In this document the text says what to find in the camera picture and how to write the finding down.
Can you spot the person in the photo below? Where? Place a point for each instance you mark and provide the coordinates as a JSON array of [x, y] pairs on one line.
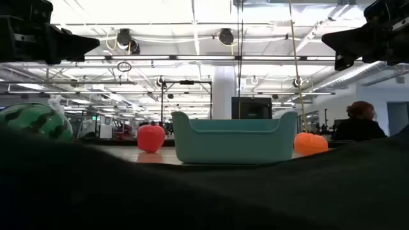
[[358, 127]]

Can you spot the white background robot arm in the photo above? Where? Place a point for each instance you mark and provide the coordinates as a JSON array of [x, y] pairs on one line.
[[55, 100]]

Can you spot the red toy tomato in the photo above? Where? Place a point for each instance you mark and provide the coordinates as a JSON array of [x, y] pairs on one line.
[[151, 139]]

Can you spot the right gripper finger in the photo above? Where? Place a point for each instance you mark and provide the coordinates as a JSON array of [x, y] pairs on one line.
[[351, 48], [351, 33]]

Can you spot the orange toy pumpkin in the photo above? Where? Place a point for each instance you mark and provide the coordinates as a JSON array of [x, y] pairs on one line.
[[310, 144]]

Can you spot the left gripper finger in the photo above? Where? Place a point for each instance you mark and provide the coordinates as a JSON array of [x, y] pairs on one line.
[[76, 39], [76, 49]]

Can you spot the teal plastic container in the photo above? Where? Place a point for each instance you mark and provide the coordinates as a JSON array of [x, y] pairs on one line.
[[236, 143]]

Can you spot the green toy watermelon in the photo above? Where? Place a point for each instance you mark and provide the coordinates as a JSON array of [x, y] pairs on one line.
[[35, 121]]

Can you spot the white column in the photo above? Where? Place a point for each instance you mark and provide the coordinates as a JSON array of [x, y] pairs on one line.
[[223, 92]]

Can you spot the black metal frame stand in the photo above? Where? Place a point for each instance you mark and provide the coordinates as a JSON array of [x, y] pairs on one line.
[[162, 102]]

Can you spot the black folded cloth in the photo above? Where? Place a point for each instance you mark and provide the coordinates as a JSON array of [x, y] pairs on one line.
[[204, 198]]

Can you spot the black aluminium table frame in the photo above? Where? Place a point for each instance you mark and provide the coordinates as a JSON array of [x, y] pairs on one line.
[[112, 142]]

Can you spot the red machine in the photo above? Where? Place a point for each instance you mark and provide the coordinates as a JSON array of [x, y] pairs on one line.
[[123, 131]]

